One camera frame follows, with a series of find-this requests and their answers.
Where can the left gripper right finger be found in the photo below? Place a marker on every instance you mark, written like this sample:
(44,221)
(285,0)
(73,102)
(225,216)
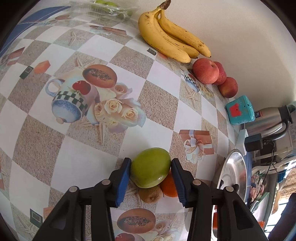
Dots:
(235,221)

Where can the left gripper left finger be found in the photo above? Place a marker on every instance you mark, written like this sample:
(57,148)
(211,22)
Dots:
(67,219)

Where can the orange tangerine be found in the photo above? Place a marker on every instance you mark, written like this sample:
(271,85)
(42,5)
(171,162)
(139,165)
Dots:
(168,186)

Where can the large green mango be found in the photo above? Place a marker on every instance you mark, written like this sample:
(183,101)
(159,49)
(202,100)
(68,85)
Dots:
(150,167)

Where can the clear bag green fruits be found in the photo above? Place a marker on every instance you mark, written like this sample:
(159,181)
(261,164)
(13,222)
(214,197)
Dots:
(114,10)

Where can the steel round basin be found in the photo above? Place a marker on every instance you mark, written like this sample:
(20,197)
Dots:
(232,172)

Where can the white power block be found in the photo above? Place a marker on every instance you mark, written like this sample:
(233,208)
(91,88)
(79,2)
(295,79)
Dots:
(240,143)

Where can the black power adapter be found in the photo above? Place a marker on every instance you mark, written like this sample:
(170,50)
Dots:
(253,143)

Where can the brown kiwi fruit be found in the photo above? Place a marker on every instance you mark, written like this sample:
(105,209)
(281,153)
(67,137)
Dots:
(150,195)

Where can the steel thermos jug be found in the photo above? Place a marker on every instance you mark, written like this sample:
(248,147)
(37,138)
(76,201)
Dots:
(272,123)

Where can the teal plastic toy box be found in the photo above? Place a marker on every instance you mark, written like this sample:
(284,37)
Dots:
(240,111)

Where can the right red apple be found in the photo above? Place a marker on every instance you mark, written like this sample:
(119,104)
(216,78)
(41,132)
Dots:
(229,88)

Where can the middle red apple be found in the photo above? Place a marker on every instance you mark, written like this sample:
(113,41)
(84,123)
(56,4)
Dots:
(222,74)

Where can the yellow banana bunch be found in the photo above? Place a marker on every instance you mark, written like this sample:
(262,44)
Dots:
(168,38)

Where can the blue striped cloth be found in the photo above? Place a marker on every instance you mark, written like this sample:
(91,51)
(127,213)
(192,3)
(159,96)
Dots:
(25,20)

